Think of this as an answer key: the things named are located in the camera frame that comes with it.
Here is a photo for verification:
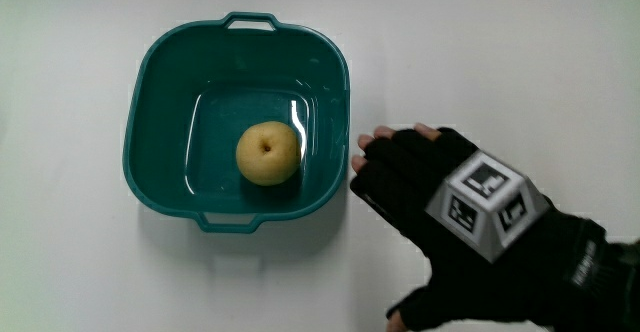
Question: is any yellow pear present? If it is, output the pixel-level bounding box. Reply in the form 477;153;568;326
235;120;302;187

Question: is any teal plastic basin plate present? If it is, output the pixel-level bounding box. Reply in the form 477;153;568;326
122;11;351;235

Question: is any person's right hand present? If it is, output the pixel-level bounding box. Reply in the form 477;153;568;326
349;122;632;332

